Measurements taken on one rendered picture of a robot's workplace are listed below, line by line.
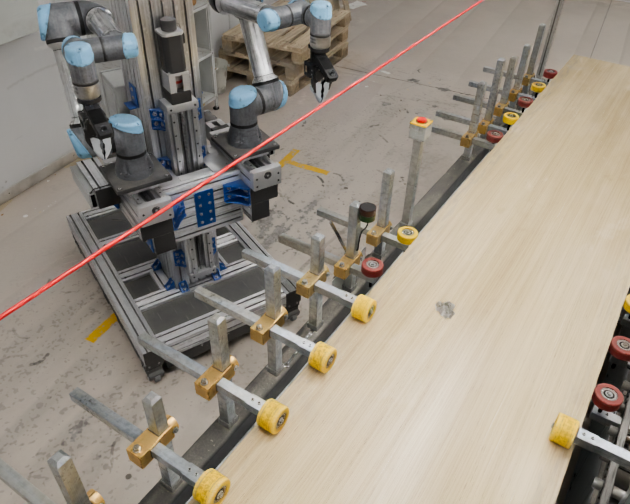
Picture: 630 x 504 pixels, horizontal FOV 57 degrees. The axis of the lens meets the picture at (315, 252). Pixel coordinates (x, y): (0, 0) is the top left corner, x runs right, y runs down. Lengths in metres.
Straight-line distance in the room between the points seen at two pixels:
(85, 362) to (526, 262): 2.12
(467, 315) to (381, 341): 0.32
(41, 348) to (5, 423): 0.44
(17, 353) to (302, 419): 1.96
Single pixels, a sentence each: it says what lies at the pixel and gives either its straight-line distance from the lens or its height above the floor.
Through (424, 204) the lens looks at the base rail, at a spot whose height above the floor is 0.70.
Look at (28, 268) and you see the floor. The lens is 3.82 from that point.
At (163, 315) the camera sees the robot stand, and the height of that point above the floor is 0.21.
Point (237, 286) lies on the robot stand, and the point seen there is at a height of 0.21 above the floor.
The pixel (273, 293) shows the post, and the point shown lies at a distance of 1.76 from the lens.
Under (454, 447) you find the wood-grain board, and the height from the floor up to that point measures 0.90.
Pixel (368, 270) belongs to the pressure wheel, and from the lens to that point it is 2.12.
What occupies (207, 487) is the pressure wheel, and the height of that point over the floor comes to 0.98.
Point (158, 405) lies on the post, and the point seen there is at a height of 1.08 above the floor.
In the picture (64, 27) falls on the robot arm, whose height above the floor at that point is 1.59.
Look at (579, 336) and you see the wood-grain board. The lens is 2.09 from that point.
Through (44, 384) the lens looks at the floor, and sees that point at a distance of 3.14.
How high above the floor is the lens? 2.28
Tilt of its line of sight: 39 degrees down
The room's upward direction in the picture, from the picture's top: 2 degrees clockwise
